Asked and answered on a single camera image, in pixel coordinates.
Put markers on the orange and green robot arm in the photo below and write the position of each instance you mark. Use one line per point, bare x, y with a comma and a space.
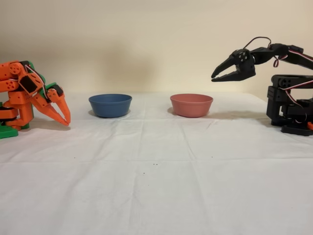
14, 98

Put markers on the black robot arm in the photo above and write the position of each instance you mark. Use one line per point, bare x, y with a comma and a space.
274, 98

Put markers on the blue bowl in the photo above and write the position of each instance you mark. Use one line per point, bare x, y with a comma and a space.
110, 107

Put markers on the red bowl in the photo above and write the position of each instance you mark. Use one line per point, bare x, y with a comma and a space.
190, 107

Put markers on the orange table clamp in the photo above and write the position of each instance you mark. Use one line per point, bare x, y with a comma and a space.
310, 125

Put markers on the white table cloth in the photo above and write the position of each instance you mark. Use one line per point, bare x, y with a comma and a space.
146, 195

